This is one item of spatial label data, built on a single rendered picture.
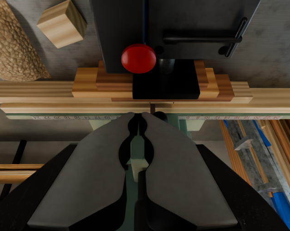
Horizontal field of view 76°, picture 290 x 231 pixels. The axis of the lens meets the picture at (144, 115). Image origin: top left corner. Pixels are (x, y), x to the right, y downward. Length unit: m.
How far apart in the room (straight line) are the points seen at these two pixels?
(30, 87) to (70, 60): 0.10
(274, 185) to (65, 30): 1.04
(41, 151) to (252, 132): 2.77
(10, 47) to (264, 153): 1.06
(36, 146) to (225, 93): 3.05
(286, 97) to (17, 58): 0.48
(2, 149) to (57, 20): 3.28
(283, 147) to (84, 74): 1.53
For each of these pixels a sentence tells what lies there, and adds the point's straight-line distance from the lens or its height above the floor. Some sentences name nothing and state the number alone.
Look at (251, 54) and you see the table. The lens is 0.37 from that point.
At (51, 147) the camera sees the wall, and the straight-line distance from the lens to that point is 3.13.
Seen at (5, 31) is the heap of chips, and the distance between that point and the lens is 0.33.
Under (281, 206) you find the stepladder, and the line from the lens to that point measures 1.07.
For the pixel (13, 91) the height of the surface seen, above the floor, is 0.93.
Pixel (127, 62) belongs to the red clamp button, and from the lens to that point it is 0.16.
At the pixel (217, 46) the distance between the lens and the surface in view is 0.20.
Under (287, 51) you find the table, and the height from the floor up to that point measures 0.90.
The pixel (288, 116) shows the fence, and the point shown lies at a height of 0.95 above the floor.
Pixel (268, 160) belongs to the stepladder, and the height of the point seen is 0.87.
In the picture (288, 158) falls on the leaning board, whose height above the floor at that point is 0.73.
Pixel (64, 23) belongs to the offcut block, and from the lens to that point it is 0.27.
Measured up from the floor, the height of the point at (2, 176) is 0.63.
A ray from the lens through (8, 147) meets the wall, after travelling 3.46.
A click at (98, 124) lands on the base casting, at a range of 0.74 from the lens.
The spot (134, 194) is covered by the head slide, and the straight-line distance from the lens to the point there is 0.37.
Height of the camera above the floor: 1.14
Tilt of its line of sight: 31 degrees down
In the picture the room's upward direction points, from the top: 179 degrees clockwise
